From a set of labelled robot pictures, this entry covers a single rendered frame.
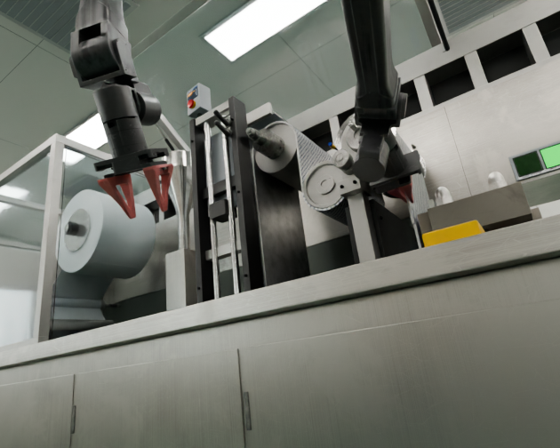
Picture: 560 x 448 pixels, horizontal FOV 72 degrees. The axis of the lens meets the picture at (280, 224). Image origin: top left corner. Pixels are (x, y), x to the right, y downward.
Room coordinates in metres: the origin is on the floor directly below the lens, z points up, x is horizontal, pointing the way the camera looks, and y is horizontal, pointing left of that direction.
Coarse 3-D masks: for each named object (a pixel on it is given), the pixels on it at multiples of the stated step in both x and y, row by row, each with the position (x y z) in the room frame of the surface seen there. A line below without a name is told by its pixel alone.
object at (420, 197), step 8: (416, 176) 0.88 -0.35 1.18; (416, 184) 0.86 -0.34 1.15; (424, 184) 0.95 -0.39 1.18; (416, 192) 0.84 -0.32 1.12; (424, 192) 0.92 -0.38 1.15; (408, 200) 0.76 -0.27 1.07; (416, 200) 0.82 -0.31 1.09; (424, 200) 0.90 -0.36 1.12; (416, 208) 0.80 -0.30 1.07; (424, 208) 0.88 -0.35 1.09; (416, 216) 0.79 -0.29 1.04; (416, 224) 0.77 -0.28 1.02
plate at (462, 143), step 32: (480, 96) 0.94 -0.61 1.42; (512, 96) 0.90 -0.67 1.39; (544, 96) 0.87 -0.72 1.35; (416, 128) 1.04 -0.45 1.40; (448, 128) 0.99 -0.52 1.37; (480, 128) 0.95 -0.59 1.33; (512, 128) 0.92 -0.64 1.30; (544, 128) 0.88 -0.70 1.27; (448, 160) 1.01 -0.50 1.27; (480, 160) 0.97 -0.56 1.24; (480, 192) 0.98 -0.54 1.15; (544, 192) 1.01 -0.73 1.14; (192, 224) 1.55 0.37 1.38; (224, 224) 1.45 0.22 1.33; (320, 224) 1.23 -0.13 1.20
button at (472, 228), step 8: (464, 224) 0.47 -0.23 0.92; (472, 224) 0.47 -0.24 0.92; (432, 232) 0.49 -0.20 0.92; (440, 232) 0.49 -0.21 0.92; (448, 232) 0.48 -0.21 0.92; (456, 232) 0.48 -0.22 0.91; (464, 232) 0.47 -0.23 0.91; (472, 232) 0.47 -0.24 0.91; (480, 232) 0.47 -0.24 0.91; (424, 240) 0.50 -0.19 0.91; (432, 240) 0.49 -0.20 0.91; (440, 240) 0.49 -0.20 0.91; (448, 240) 0.49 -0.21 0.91
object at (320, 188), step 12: (312, 168) 0.87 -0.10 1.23; (324, 168) 0.86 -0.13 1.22; (336, 168) 0.84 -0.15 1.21; (312, 180) 0.88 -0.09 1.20; (324, 180) 0.86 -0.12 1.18; (336, 180) 0.84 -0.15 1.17; (312, 192) 0.88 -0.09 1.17; (324, 192) 0.86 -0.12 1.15; (336, 192) 0.85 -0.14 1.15; (312, 204) 0.88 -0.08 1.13; (324, 204) 0.86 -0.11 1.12
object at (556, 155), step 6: (540, 150) 0.89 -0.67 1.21; (546, 150) 0.88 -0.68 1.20; (552, 150) 0.88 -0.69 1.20; (558, 150) 0.87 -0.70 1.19; (546, 156) 0.89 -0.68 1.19; (552, 156) 0.88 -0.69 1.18; (558, 156) 0.87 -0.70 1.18; (546, 162) 0.89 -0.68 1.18; (552, 162) 0.88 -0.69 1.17; (558, 162) 0.88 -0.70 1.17
